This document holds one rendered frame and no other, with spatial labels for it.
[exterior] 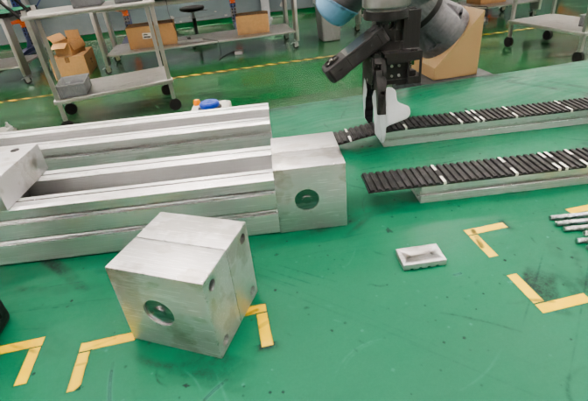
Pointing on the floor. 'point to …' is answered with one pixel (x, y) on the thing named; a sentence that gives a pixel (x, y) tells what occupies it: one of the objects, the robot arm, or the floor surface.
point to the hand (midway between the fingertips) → (372, 128)
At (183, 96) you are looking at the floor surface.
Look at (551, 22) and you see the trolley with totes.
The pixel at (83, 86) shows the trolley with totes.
